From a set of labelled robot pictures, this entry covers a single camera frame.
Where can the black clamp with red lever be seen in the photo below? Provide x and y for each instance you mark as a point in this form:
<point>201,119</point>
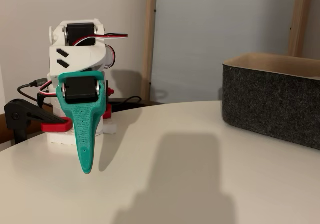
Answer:
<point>108,112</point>

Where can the grey board panel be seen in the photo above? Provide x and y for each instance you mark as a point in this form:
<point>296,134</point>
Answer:
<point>220,29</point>

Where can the dark grey felt box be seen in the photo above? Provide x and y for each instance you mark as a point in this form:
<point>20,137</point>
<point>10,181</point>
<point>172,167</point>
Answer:
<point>262,101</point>

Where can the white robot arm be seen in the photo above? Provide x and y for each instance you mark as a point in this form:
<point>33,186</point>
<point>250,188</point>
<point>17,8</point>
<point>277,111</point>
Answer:
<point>80,56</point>

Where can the light wooden post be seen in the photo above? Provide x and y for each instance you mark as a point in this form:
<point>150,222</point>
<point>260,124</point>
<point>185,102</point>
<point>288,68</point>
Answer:
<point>300,21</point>
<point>148,46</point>

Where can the teal gripper black servo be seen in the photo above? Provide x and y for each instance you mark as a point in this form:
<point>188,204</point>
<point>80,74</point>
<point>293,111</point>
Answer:
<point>80,89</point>

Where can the black clamp with red pad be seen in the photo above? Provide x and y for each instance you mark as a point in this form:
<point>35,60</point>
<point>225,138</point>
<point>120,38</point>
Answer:
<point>17,111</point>

